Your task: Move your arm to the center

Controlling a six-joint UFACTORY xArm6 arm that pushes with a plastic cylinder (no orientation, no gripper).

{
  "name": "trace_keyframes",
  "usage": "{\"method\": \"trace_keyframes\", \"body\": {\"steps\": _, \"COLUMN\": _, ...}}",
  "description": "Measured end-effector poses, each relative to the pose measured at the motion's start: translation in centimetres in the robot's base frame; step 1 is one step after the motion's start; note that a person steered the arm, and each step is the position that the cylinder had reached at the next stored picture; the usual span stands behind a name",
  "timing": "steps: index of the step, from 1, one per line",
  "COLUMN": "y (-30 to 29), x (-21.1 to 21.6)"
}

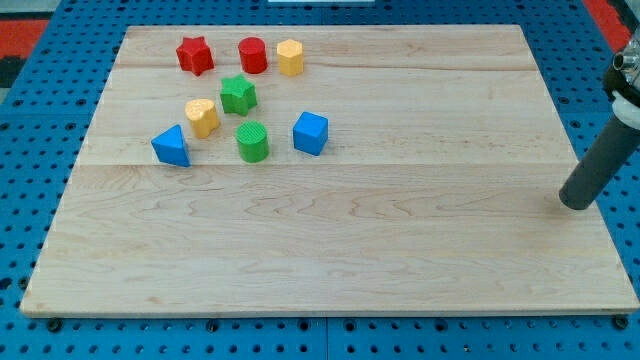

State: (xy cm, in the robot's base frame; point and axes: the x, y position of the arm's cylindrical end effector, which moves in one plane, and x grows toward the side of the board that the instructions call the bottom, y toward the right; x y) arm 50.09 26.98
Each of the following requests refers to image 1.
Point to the wooden board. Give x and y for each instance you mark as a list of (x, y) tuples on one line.
[(436, 193)]

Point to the blue cube block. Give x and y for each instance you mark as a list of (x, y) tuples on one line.
[(310, 133)]

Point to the green cylinder block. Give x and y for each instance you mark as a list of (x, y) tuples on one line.
[(252, 141)]

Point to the green star block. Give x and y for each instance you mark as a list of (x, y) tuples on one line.
[(238, 95)]

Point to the yellow hexagon block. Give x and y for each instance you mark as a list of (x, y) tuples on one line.
[(290, 55)]

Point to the yellow heart block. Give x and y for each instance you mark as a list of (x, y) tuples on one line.
[(202, 116)]

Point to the red cylinder block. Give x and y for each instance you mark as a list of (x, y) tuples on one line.
[(252, 51)]

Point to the blue triangle block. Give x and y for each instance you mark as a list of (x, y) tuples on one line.
[(171, 148)]

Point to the red star block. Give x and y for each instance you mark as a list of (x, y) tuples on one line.
[(195, 56)]

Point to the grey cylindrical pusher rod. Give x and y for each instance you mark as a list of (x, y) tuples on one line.
[(610, 150)]

